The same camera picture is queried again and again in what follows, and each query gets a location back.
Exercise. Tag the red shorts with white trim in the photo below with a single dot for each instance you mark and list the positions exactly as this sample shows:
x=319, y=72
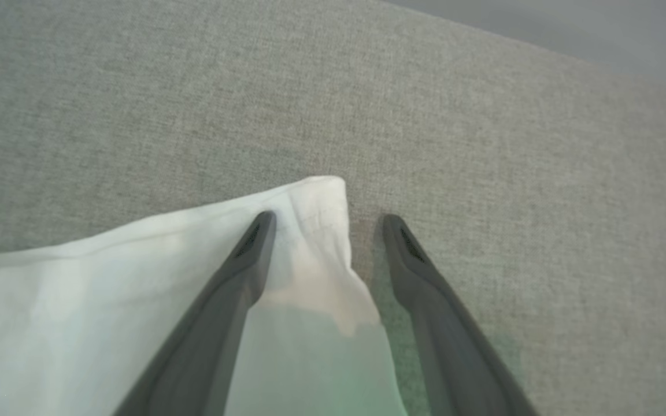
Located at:
x=78, y=312

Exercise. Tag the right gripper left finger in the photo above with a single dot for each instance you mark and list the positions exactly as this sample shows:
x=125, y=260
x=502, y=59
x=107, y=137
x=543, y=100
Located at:
x=206, y=335

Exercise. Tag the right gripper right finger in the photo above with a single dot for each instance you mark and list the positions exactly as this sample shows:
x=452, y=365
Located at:
x=454, y=346

